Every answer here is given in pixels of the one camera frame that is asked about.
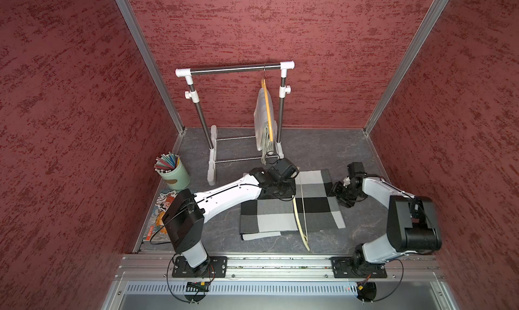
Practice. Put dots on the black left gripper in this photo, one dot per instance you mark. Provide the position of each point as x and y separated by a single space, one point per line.
290 190

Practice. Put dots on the green pencil cup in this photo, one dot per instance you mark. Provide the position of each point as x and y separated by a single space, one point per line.
177 179

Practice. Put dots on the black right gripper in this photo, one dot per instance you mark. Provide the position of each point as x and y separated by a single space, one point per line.
346 202

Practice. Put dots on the orange plastic hanger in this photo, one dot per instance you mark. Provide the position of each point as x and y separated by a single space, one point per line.
269 117

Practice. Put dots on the cream plastic hanger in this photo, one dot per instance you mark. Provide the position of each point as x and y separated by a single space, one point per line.
300 218

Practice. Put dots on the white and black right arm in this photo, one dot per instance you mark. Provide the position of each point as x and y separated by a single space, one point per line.
412 224

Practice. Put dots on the grey checkered scarf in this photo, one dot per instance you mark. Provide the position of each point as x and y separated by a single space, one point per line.
313 209

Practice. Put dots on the coloured pencils bundle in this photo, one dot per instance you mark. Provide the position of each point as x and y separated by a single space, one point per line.
166 163

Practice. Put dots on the white and steel clothes rack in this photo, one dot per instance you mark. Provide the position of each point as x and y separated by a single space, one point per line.
226 97

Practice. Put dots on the colourful picture book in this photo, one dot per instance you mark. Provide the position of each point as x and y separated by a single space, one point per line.
155 231

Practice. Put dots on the blue plaid fringed scarf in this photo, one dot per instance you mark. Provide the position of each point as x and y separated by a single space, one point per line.
261 128

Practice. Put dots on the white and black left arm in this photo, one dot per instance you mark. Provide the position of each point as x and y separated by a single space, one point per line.
281 170

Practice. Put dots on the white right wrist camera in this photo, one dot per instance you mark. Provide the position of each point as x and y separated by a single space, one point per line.
349 182

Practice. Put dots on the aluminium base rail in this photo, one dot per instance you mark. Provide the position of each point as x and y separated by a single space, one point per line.
280 267

